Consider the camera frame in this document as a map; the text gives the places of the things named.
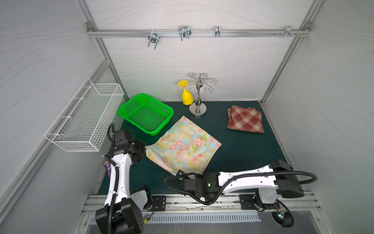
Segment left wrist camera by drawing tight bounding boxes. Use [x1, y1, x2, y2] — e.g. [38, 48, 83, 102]
[112, 129, 136, 146]

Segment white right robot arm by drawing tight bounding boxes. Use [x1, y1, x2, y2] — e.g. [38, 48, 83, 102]
[181, 160, 304, 204]

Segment yellow plastic goblet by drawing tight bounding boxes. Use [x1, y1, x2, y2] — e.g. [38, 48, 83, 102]
[177, 80, 193, 105]

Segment chrome cup holder stand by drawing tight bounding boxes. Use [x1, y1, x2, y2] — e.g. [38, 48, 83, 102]
[187, 73, 218, 117]

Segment aluminium crossbar rail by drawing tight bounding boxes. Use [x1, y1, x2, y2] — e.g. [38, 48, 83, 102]
[87, 28, 312, 38]

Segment purple snack packet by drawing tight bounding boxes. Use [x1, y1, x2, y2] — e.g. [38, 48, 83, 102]
[103, 160, 112, 178]

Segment white wire basket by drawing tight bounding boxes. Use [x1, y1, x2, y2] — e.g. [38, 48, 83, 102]
[44, 78, 124, 152]

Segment metal u-bolt clamp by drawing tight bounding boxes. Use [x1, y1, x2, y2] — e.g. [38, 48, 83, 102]
[148, 32, 160, 50]
[178, 26, 191, 41]

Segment metal u-bolt clamp middle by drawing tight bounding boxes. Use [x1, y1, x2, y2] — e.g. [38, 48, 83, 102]
[178, 26, 191, 41]

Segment green plastic basket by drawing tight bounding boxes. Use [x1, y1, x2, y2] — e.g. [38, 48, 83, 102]
[118, 94, 174, 136]

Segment pastel floral skirt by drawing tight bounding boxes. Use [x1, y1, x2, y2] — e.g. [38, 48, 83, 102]
[146, 116, 222, 175]

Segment white vent strip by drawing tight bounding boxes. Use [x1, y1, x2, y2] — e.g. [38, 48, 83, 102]
[89, 213, 262, 225]

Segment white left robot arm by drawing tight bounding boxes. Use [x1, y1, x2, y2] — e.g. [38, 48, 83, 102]
[95, 140, 153, 234]

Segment metal hook clamp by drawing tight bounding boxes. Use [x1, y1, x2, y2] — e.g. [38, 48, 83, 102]
[215, 26, 221, 38]

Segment red plaid skirt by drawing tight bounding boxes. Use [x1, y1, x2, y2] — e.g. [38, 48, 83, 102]
[228, 105, 265, 133]

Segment metal bracket right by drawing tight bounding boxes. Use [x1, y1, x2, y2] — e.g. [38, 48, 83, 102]
[274, 26, 301, 38]

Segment metal u-bolt clamp left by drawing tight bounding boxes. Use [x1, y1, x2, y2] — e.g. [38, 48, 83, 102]
[148, 32, 160, 50]

